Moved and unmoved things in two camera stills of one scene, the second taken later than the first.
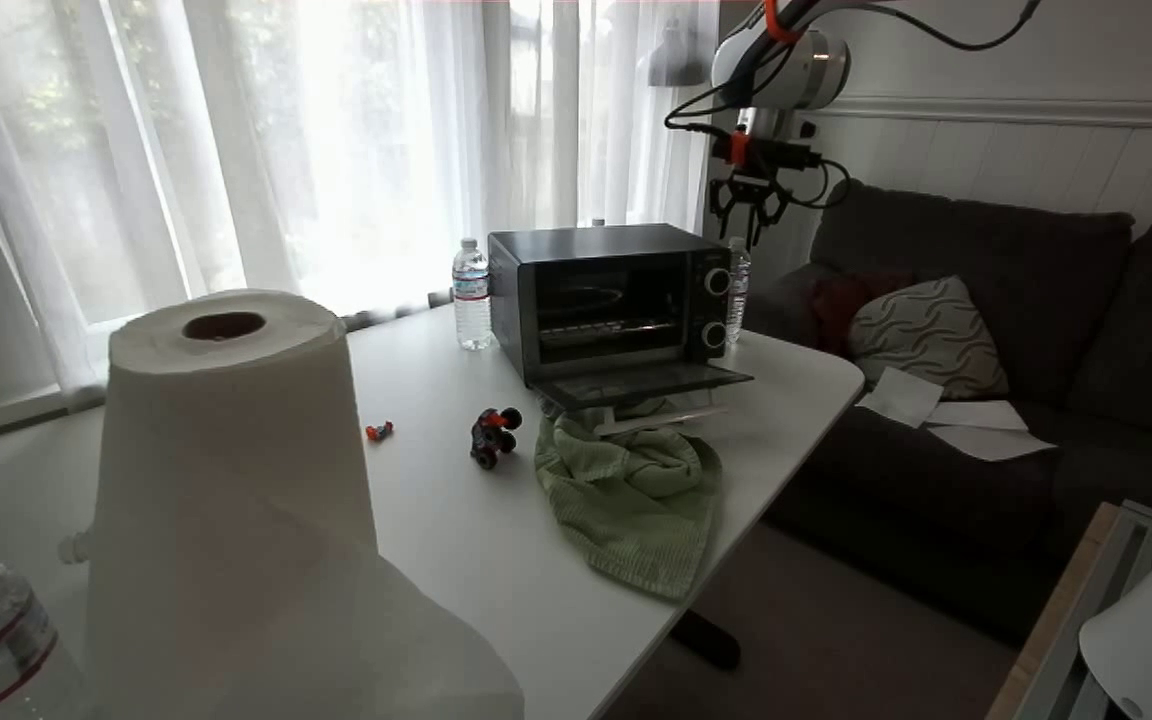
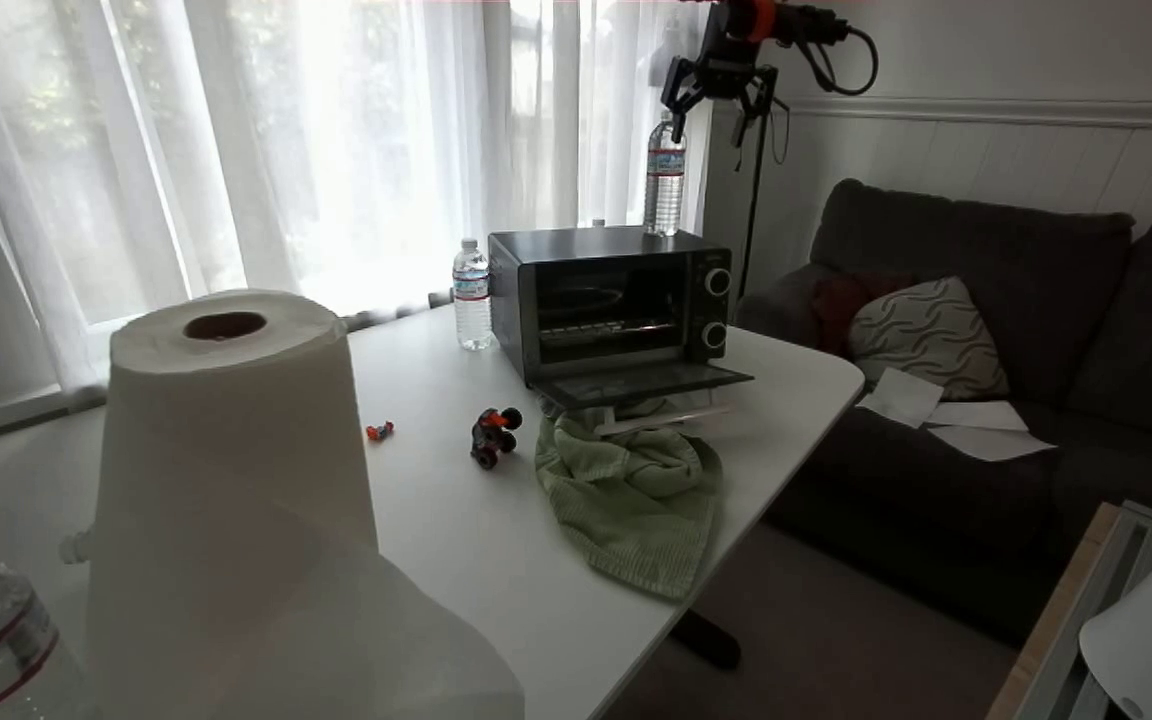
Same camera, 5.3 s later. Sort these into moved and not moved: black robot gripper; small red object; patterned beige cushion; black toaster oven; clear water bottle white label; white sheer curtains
Moved: clear water bottle white label; black robot gripper
Not moved: black toaster oven; small red object; patterned beige cushion; white sheer curtains
